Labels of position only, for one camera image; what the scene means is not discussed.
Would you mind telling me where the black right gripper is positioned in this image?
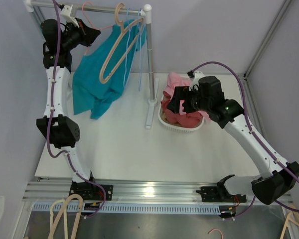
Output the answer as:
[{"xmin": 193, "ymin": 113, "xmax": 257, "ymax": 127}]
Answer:
[{"xmin": 166, "ymin": 87, "xmax": 211, "ymax": 115}]

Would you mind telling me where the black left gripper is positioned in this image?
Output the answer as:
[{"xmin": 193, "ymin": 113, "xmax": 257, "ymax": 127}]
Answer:
[{"xmin": 61, "ymin": 18, "xmax": 101, "ymax": 51}]

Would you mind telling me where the light pink t shirt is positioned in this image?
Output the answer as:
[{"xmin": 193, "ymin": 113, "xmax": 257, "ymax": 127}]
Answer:
[{"xmin": 163, "ymin": 72, "xmax": 211, "ymax": 121}]

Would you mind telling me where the beige t shirt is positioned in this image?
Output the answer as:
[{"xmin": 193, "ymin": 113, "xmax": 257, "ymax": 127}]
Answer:
[{"xmin": 159, "ymin": 97, "xmax": 202, "ymax": 129}]

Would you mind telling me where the pink wire hanger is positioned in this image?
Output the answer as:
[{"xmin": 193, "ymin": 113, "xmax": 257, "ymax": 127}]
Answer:
[{"xmin": 81, "ymin": 1, "xmax": 113, "ymax": 56}]

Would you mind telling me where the teal t shirt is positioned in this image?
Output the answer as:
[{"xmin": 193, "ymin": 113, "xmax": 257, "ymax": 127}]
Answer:
[{"xmin": 72, "ymin": 22, "xmax": 139, "ymax": 120}]

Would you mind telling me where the beige wooden hanger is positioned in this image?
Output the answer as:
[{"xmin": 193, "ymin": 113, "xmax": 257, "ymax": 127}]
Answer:
[{"xmin": 99, "ymin": 2, "xmax": 145, "ymax": 85}]

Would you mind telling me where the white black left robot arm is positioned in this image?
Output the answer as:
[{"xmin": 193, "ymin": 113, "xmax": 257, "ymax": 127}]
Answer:
[{"xmin": 36, "ymin": 18, "xmax": 104, "ymax": 200}]

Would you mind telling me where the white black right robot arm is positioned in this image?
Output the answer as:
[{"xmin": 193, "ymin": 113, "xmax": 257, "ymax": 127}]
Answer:
[{"xmin": 167, "ymin": 76, "xmax": 299, "ymax": 205}]

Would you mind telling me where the pink hanger on floor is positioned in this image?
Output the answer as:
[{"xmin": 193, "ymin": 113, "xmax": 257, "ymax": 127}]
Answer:
[{"xmin": 207, "ymin": 228, "xmax": 224, "ymax": 239}]

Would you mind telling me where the beige hanger bottom right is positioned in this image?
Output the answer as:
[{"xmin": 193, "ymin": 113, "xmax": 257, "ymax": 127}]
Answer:
[{"xmin": 280, "ymin": 208, "xmax": 299, "ymax": 239}]

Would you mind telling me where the white perforated plastic basket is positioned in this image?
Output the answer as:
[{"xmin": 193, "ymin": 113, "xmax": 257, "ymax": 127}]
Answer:
[{"xmin": 158, "ymin": 96, "xmax": 205, "ymax": 133}]

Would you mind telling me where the metal clothes rack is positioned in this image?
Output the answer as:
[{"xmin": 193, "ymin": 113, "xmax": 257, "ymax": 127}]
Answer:
[{"xmin": 23, "ymin": 0, "xmax": 159, "ymax": 129}]

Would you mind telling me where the beige hangers bottom left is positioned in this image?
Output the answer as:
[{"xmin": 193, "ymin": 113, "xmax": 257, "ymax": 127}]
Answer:
[{"xmin": 48, "ymin": 194, "xmax": 83, "ymax": 239}]

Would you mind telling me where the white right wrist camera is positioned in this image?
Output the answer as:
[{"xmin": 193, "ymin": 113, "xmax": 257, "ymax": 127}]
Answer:
[{"xmin": 187, "ymin": 70, "xmax": 205, "ymax": 89}]

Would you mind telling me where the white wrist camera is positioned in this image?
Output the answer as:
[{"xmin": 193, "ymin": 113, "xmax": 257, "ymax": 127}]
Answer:
[
  {"xmin": 60, "ymin": 4, "xmax": 79, "ymax": 28},
  {"xmin": 187, "ymin": 70, "xmax": 205, "ymax": 89}
]

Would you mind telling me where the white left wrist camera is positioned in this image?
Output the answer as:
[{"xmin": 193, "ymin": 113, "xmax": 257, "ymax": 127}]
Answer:
[{"xmin": 60, "ymin": 4, "xmax": 79, "ymax": 28}]

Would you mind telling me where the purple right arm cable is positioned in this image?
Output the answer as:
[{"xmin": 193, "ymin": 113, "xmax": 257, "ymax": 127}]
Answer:
[{"xmin": 187, "ymin": 60, "xmax": 299, "ymax": 221}]

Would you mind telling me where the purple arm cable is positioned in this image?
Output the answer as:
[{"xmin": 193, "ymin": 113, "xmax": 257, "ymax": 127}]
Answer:
[
  {"xmin": 46, "ymin": 0, "xmax": 107, "ymax": 219},
  {"xmin": 187, "ymin": 60, "xmax": 299, "ymax": 221}
]

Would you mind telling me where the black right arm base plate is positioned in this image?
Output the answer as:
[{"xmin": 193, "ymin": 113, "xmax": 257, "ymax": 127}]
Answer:
[{"xmin": 196, "ymin": 186, "xmax": 247, "ymax": 203}]

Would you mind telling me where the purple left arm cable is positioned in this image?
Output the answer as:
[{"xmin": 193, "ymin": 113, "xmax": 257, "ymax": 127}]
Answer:
[{"xmin": 46, "ymin": 0, "xmax": 107, "ymax": 219}]

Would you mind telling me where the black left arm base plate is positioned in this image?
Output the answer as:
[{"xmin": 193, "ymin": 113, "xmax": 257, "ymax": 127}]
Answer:
[{"xmin": 69, "ymin": 182, "xmax": 113, "ymax": 201}]

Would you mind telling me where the aluminium frame post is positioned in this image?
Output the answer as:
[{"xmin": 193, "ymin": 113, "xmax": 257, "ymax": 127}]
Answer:
[{"xmin": 244, "ymin": 0, "xmax": 294, "ymax": 80}]

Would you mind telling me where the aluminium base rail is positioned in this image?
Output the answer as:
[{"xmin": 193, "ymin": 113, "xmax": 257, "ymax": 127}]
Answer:
[{"xmin": 22, "ymin": 177, "xmax": 294, "ymax": 206}]

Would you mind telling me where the white slotted cable duct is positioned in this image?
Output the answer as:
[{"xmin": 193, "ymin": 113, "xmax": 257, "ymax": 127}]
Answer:
[{"xmin": 32, "ymin": 202, "xmax": 221, "ymax": 215}]

